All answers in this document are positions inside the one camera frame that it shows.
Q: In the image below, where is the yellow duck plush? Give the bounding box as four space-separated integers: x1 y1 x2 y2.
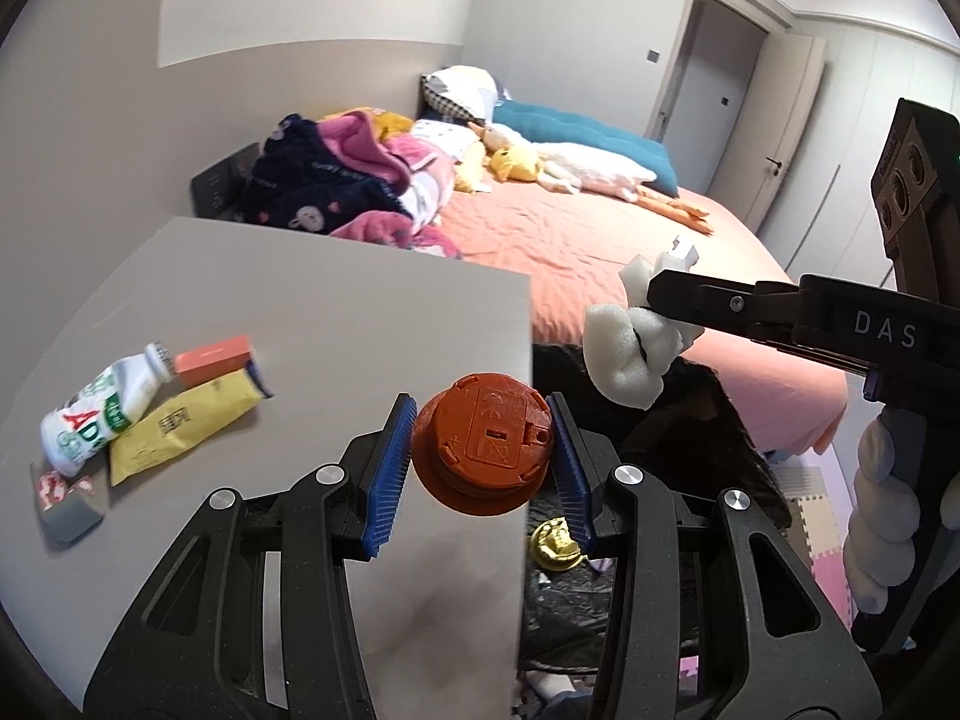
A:
486 146 541 182

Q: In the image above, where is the beige door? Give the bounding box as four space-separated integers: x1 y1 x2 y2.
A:
705 34 826 241

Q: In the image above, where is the white wardrobe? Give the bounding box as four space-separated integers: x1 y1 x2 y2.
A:
787 15 960 278

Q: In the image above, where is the orange red round lid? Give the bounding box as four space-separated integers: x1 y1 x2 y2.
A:
411 373 557 517

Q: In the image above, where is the mustard yellow cloth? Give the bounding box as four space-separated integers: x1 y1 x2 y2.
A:
322 109 415 143

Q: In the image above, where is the pale yellow plush toy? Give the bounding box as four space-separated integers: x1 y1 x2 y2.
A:
452 141 492 194

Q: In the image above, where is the door frame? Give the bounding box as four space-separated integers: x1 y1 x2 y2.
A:
649 0 773 143

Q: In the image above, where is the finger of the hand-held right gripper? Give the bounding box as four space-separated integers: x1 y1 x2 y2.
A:
646 270 803 350

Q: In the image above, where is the white green plastic bottle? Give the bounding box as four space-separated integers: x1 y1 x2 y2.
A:
39 343 177 479

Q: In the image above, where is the orange bed sheet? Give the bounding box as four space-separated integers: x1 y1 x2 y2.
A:
439 180 848 458

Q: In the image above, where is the red white small packet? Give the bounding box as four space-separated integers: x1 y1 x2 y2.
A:
34 469 95 515

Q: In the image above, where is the gold small object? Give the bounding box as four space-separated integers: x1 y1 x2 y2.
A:
529 516 590 569

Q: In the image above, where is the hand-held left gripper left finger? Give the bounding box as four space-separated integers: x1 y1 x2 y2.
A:
82 392 417 720

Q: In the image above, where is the white goose plush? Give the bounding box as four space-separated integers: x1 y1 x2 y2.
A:
469 122 710 235

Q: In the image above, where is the navy printed blanket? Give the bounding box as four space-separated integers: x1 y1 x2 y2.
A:
240 114 410 235

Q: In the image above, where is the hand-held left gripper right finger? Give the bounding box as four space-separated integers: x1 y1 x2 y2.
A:
546 390 882 720

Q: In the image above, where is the yellow snack packet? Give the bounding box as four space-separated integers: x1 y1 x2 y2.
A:
109 361 275 487

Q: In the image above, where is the pink printed blanket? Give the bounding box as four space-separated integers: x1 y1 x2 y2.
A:
319 111 462 260

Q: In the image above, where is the black wall socket panel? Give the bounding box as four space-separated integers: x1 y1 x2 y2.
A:
190 142 263 218

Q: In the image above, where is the white dotted pillow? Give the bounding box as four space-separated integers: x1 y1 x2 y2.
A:
411 118 481 158

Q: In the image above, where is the checkered patchwork pillow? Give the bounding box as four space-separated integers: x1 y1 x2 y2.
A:
421 66 502 125

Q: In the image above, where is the grey small block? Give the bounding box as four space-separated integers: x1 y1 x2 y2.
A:
41 495 104 547

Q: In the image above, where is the teal cushion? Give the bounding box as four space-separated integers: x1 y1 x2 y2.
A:
491 101 680 192

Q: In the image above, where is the person's right hand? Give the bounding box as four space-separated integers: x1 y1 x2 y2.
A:
844 409 927 612

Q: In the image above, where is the foam puzzle floor mat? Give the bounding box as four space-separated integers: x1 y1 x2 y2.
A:
772 457 856 631

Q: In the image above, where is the orange small box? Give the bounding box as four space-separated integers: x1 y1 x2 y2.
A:
174 336 256 389

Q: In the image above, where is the white foam piece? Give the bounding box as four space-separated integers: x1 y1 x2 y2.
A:
585 251 707 411

